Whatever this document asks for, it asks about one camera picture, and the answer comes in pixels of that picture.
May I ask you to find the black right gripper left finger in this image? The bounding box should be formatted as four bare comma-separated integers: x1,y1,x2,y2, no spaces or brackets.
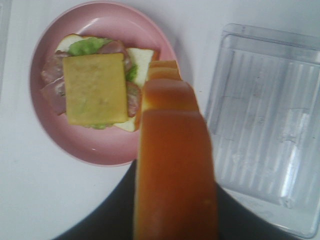
55,160,137,240

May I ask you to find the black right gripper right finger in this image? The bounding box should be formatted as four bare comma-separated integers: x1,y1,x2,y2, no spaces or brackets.
217,185,309,240

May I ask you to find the yellow cheese slice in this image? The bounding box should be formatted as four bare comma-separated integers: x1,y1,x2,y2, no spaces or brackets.
62,53,128,126

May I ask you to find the bacon strip from container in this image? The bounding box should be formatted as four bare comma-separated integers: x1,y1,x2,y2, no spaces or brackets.
41,37,132,84
40,77,141,117

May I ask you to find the bread slice from container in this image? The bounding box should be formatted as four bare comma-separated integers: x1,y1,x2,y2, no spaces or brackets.
61,33,157,130

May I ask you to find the green lettuce leaf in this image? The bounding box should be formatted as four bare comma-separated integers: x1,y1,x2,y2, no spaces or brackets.
68,37,141,132

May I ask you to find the pink round plate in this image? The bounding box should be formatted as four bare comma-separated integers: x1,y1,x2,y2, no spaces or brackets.
29,0,176,166

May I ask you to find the clear plastic right container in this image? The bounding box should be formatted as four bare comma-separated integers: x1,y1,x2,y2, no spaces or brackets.
205,24,320,240

